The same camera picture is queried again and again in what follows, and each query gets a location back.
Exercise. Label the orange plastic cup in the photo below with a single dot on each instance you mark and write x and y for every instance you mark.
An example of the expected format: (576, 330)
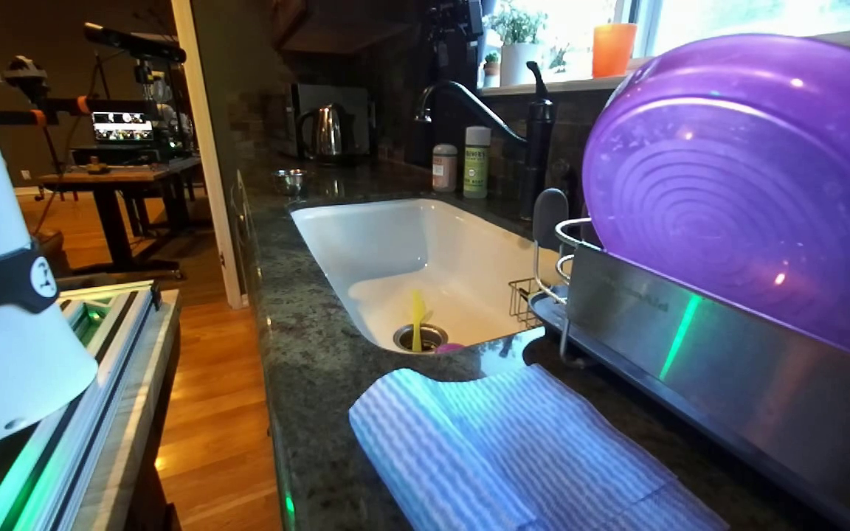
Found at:
(616, 51)

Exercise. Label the white door frame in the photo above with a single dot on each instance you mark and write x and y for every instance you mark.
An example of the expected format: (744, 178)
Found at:
(209, 157)

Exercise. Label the black stand with orange clamps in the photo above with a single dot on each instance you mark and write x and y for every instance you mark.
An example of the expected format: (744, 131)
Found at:
(32, 103)

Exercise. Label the black camera on tripod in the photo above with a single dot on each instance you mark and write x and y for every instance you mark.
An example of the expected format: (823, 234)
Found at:
(133, 45)

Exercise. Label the kitchen window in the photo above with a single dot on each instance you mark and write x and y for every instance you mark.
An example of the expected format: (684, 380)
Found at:
(738, 17)

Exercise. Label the metal dish rack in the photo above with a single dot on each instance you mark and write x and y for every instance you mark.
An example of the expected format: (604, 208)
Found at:
(738, 363)

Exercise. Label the dark wooden table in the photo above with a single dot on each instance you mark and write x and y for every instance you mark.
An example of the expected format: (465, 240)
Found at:
(117, 180)

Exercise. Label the blue striped cloth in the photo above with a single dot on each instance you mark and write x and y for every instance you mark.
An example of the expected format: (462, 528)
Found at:
(516, 452)

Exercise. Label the plant in white pot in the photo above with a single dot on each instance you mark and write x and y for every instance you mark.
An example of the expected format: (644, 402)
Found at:
(516, 54)

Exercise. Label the green label soap bottle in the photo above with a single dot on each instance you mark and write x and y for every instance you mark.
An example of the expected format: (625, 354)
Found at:
(476, 165)

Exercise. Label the open laptop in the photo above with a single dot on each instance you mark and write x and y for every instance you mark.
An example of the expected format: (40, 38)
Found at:
(120, 134)

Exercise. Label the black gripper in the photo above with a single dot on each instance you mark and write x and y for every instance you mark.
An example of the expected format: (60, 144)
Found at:
(457, 28)

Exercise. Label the purple plastic plate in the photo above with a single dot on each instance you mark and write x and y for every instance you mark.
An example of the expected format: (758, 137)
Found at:
(752, 196)

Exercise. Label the metal robot mounting stand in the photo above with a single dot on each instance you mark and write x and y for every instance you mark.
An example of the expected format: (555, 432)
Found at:
(120, 392)

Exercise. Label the orange label soap bottle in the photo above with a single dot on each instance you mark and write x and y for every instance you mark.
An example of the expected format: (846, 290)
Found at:
(445, 168)

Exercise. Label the yellow plastic knife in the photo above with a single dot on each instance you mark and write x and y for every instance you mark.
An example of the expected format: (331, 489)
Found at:
(418, 312)

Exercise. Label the dark metal water faucet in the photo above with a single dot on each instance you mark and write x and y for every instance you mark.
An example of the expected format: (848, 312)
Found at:
(536, 149)

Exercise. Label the white sink basin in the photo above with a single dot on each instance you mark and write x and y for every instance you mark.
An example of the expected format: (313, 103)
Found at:
(398, 246)

